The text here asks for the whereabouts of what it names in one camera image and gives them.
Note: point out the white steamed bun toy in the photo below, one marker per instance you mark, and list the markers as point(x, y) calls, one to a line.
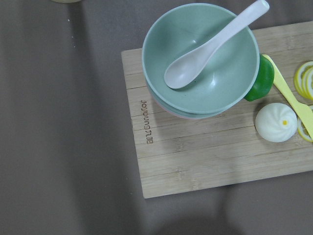
point(276, 122)

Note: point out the lemon slices toy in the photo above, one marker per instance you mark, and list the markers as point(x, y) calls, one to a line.
point(303, 83)

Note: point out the green toy vegetable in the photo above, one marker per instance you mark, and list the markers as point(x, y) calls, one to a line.
point(263, 82)

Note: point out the yellow plastic knife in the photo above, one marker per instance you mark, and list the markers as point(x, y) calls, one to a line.
point(303, 111)

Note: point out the bamboo cutting board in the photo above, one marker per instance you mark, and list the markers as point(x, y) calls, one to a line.
point(178, 155)

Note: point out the white ceramic spoon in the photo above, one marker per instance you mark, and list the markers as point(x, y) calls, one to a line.
point(210, 49)

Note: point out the green stacked bowl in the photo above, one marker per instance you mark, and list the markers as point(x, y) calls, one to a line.
point(224, 79)

